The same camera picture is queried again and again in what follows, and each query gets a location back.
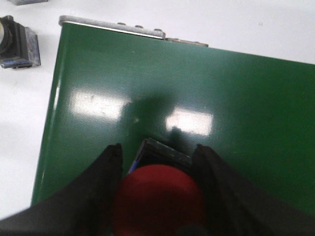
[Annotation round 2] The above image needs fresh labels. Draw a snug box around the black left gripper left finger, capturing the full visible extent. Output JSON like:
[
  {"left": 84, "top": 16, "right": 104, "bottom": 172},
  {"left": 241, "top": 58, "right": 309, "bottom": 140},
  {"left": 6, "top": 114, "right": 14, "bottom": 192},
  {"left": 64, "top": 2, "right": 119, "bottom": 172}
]
[{"left": 0, "top": 144, "right": 123, "bottom": 236}]

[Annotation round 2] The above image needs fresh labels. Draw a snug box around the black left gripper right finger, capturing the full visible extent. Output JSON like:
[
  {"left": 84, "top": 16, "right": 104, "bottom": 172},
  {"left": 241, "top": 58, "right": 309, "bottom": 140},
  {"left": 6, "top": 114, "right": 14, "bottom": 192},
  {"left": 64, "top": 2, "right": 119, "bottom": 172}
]
[{"left": 191, "top": 145, "right": 315, "bottom": 236}]

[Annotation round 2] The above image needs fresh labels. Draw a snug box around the red mushroom push button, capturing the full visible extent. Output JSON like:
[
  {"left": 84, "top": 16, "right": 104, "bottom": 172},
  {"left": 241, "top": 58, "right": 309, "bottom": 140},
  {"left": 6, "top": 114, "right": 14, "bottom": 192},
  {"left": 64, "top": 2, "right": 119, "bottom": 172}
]
[{"left": 112, "top": 137, "right": 207, "bottom": 236}]

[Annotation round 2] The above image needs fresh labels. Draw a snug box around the green conveyor belt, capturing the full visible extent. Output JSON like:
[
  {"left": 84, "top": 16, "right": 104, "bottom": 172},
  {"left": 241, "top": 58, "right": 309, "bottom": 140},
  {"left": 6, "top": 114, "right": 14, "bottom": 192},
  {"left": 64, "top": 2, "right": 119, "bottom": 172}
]
[{"left": 31, "top": 23, "right": 315, "bottom": 214}]

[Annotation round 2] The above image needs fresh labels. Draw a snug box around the push button lying on table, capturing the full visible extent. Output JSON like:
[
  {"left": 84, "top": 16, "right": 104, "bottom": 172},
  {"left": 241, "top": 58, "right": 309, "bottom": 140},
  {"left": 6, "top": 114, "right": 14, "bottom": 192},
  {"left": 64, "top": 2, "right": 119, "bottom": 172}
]
[{"left": 0, "top": 15, "right": 41, "bottom": 69}]

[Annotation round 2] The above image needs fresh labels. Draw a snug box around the conveyor end metal plate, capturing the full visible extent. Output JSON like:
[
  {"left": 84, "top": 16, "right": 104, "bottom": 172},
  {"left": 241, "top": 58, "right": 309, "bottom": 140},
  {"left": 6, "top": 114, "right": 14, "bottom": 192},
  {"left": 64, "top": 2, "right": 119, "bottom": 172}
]
[{"left": 59, "top": 15, "right": 209, "bottom": 48}]

